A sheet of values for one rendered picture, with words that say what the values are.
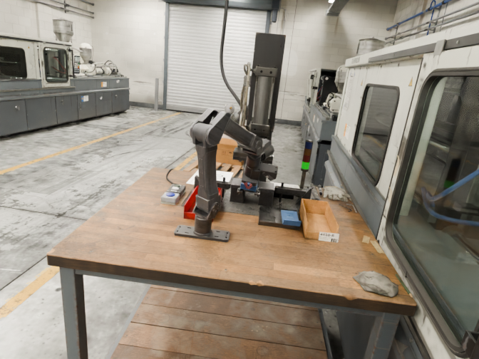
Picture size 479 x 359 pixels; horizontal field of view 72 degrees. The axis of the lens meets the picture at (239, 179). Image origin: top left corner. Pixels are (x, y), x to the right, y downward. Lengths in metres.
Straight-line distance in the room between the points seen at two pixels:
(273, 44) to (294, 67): 9.14
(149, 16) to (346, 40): 6.01
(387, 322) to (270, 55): 1.11
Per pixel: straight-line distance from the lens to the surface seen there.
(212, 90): 10.90
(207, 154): 1.08
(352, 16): 10.90
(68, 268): 1.17
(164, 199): 1.48
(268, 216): 1.39
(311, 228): 1.39
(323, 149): 4.59
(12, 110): 6.83
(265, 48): 1.52
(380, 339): 1.21
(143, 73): 11.67
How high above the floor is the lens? 1.49
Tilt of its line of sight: 18 degrees down
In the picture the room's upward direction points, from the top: 6 degrees clockwise
